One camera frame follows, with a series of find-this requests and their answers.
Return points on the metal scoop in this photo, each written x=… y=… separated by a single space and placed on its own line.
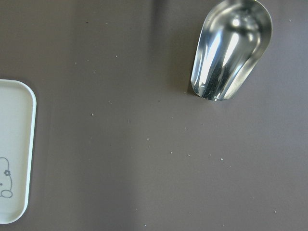
x=233 y=38

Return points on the white rectangular tray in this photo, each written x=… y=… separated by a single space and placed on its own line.
x=17 y=124

